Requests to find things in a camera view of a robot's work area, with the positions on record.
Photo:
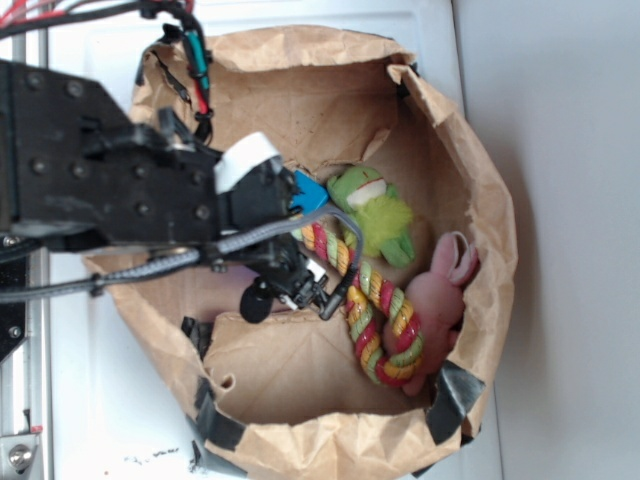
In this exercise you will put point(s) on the black mounting bracket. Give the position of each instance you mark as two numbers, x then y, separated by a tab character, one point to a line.
13	315

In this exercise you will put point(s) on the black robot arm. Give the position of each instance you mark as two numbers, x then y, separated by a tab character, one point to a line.
77	176

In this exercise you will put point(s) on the brown paper bag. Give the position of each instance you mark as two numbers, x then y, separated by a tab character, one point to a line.
287	398

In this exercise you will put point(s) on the multicolour twisted rope toy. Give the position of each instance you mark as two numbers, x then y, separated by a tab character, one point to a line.
384	328

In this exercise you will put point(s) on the blue rectangular block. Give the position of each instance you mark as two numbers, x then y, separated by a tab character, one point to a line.
311	195

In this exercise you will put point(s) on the aluminium frame rail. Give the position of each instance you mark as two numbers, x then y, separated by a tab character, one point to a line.
26	444

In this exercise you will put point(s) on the green plush frog toy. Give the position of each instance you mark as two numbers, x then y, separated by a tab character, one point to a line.
381	215

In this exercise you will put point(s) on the pink plush bunny toy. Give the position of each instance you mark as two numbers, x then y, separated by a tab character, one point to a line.
437	299

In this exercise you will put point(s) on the white plastic tray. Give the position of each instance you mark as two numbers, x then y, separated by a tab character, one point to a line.
112	415

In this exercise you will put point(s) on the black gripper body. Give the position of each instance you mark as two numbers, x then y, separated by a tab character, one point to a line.
255	189

